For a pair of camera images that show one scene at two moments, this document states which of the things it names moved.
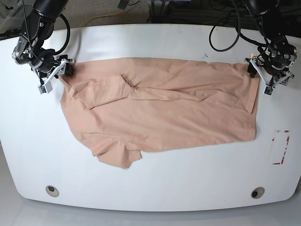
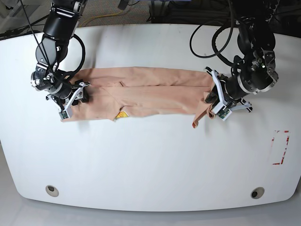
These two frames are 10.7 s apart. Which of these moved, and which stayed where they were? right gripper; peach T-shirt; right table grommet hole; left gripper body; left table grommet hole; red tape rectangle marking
Moved: peach T-shirt; left gripper body; right gripper
Stayed: red tape rectangle marking; right table grommet hole; left table grommet hole
